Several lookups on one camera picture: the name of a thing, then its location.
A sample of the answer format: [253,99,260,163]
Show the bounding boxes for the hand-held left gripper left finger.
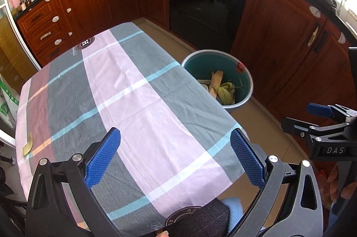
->
[25,128,122,237]

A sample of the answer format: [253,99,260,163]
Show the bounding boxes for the blue cloth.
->
[220,196,246,229]

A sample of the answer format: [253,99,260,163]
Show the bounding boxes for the green white sack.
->
[0,75,20,129]

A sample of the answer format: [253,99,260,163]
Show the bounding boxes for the green corn husks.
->
[216,81,237,106]

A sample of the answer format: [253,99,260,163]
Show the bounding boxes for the plaid tablecloth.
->
[15,22,251,237]

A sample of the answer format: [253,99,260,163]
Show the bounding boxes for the teal trash bin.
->
[181,50,254,114]

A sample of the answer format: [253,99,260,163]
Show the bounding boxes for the person's right hand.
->
[328,163,357,202]

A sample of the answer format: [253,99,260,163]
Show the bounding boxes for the black built-in oven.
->
[169,0,251,53]

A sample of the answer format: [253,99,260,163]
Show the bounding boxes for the grey mesh chair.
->
[167,198,232,237]

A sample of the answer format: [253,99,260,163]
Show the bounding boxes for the small green peel piece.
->
[22,132,34,156]

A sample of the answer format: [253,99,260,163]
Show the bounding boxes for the glass sliding door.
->
[0,0,42,148]

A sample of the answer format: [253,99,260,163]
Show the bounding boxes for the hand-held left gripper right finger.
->
[230,128,324,237]

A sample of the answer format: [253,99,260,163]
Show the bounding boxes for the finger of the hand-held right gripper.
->
[306,103,350,122]
[281,116,349,143]

